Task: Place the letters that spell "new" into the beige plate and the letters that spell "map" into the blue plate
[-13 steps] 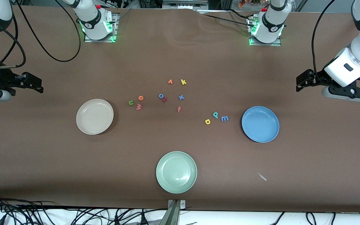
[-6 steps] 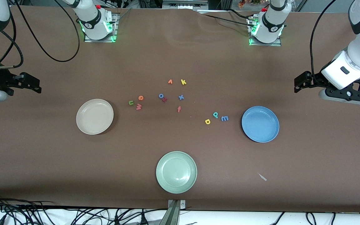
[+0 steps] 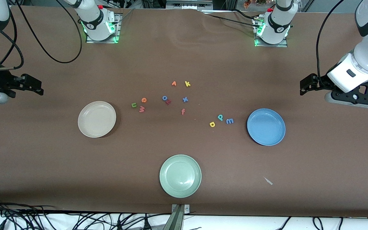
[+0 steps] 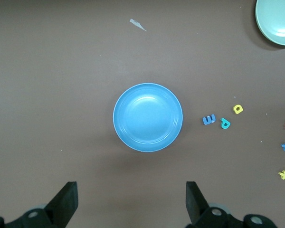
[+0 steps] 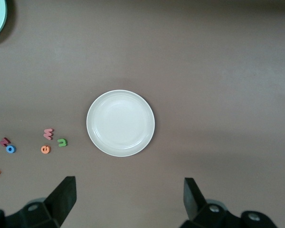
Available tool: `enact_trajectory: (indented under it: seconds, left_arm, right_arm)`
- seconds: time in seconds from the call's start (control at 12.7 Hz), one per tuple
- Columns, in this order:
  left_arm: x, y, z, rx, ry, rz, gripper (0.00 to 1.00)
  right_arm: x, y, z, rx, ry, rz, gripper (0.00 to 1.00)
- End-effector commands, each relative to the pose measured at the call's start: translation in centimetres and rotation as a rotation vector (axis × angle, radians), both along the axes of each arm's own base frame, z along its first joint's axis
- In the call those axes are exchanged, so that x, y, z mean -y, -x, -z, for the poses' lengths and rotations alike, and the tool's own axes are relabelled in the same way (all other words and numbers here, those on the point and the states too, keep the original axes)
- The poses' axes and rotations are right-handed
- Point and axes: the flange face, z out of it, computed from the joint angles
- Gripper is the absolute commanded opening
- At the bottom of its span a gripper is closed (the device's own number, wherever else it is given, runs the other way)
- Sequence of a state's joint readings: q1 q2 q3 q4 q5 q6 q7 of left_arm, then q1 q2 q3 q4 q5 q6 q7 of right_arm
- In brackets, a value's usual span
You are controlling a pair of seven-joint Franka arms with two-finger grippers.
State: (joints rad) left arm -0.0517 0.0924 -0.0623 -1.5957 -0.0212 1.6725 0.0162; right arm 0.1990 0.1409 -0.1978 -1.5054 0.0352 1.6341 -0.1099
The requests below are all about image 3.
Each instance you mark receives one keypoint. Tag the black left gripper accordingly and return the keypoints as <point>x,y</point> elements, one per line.
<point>323,82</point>

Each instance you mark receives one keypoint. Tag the blue foam letter m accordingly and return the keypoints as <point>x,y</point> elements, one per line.
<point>230,121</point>

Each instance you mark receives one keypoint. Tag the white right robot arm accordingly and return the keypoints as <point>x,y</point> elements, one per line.
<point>94,22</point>

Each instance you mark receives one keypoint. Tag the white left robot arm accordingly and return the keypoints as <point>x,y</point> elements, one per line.
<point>278,25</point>

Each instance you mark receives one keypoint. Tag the blue round plate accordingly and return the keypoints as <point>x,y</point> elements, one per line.
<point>266,127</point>

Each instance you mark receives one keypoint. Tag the beige brown round plate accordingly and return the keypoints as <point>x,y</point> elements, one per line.
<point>97,119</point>

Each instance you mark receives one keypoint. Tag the teal foam letter p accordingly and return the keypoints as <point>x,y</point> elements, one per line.
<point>219,118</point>

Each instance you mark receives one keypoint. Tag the small white paper scrap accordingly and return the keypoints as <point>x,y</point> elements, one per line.
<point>268,181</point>

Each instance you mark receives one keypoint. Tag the small orange object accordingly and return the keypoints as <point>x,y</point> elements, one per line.
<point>247,3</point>

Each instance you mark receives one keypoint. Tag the yellow foam letter d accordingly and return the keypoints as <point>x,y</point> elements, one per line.
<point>210,124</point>

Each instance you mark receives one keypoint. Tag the red foam letter w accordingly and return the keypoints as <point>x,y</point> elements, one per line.
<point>141,110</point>

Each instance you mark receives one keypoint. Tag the yellow foam letter k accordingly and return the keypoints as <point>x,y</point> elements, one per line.
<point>186,84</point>

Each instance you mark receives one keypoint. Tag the blue foam letter x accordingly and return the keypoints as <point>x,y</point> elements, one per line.
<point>185,99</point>

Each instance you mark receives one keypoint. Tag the brown table cover sheet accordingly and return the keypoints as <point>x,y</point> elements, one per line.
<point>184,64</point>

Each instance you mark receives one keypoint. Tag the grey metal box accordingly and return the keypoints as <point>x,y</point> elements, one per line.
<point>187,3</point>

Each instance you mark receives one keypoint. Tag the pale green round plate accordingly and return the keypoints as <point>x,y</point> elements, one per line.
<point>180,176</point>

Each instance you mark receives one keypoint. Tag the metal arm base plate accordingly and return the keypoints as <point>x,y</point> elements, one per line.
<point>101,41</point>
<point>272,45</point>

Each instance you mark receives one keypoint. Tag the aluminium camera mount profile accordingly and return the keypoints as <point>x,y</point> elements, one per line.
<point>177,220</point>

